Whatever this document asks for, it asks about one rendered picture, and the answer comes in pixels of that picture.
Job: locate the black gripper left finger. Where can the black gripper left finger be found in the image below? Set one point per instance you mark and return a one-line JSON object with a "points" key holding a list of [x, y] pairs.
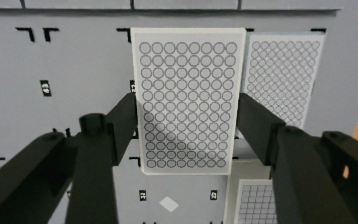
{"points": [[34, 181]]}

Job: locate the white deep-well block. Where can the white deep-well block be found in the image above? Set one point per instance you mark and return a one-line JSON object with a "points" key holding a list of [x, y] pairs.
{"points": [[249, 194]]}

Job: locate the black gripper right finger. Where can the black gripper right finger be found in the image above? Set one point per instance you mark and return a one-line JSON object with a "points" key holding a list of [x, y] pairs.
{"points": [[304, 192]]}

